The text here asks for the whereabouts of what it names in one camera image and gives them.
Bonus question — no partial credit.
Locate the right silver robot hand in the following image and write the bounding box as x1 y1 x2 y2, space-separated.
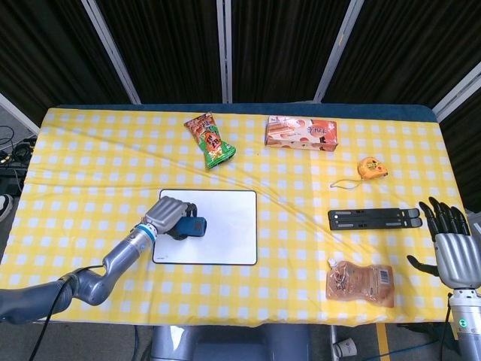
407 196 481 290

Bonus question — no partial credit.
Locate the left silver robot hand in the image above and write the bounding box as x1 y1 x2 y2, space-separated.
144 197 198 241

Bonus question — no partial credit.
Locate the blue whiteboard eraser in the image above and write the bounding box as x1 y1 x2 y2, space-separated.
175 217 208 238

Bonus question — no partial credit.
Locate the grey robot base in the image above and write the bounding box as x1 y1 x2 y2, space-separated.
150 323 313 361

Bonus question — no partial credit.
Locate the green orange snack bag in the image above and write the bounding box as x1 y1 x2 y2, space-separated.
183 111 237 171

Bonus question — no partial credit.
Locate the yellow white checkered tablecloth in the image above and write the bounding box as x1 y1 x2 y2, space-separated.
0 107 473 326

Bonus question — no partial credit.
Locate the black folding stand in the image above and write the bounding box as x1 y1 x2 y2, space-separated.
327 208 424 232

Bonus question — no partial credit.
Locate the brown spout pouch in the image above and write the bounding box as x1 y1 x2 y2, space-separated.
325 257 395 308

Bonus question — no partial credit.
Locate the orange tape measure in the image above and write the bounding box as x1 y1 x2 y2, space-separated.
329 157 389 189

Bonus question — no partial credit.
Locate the pink biscuit box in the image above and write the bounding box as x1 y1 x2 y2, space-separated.
264 115 338 153

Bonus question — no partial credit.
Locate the white whiteboard black frame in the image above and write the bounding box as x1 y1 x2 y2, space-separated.
152 189 259 266

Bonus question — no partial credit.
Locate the black cable bundle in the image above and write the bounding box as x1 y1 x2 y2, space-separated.
0 126 38 196

